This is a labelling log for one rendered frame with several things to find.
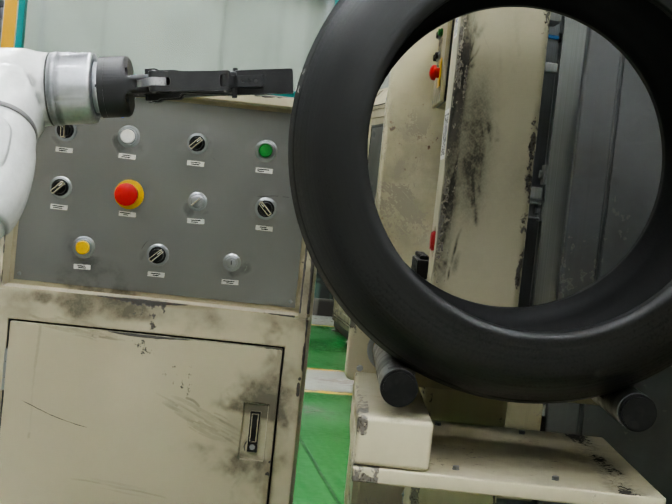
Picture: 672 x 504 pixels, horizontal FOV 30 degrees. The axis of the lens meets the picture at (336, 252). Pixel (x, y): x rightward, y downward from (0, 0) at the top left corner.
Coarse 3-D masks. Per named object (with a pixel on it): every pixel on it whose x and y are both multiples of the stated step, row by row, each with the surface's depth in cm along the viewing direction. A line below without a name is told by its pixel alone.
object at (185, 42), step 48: (48, 0) 215; (96, 0) 215; (144, 0) 215; (192, 0) 215; (240, 0) 215; (288, 0) 215; (336, 0) 214; (48, 48) 215; (96, 48) 215; (144, 48) 215; (192, 48) 215; (240, 48) 215; (288, 48) 215; (288, 96) 215
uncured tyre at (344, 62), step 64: (384, 0) 142; (448, 0) 143; (512, 0) 170; (576, 0) 169; (640, 0) 167; (320, 64) 144; (384, 64) 141; (640, 64) 170; (320, 128) 143; (320, 192) 144; (320, 256) 146; (384, 256) 142; (640, 256) 171; (384, 320) 145; (448, 320) 143; (512, 320) 172; (576, 320) 171; (640, 320) 143; (448, 384) 149; (512, 384) 145; (576, 384) 145
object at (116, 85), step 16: (112, 64) 151; (128, 64) 153; (96, 80) 151; (112, 80) 151; (128, 80) 151; (112, 96) 151; (128, 96) 152; (144, 96) 157; (112, 112) 153; (128, 112) 153
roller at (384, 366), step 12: (384, 360) 157; (396, 360) 153; (384, 372) 148; (396, 372) 146; (408, 372) 146; (384, 384) 146; (396, 384) 146; (408, 384) 146; (384, 396) 146; (396, 396) 146; (408, 396) 146
